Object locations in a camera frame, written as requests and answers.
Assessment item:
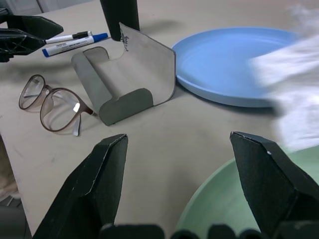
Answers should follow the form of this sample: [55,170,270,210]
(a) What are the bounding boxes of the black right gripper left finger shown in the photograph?
[32,133,129,239]

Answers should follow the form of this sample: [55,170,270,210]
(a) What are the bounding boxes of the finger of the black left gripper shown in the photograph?
[6,15,63,38]
[0,28,47,63]

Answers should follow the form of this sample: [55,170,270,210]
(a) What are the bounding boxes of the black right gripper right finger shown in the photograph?
[230,131,319,239]

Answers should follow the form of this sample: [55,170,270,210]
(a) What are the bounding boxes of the black-capped whiteboard marker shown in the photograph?
[44,30,93,45]

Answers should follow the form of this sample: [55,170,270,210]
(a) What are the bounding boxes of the blue-capped whiteboard marker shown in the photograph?
[41,32,109,58]

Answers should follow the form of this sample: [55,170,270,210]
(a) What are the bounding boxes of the green round plate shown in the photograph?
[173,145,319,239]

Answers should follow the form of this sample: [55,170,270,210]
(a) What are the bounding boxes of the brown round-framed glasses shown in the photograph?
[18,74,97,137]

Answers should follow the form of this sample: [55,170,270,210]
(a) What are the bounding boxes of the white crumpled cloth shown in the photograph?
[248,2,319,152]

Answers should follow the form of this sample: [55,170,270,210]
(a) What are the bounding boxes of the grey open glasses case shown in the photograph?
[71,21,177,126]

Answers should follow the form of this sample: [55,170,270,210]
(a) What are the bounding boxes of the blue round plate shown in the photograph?
[171,27,301,109]

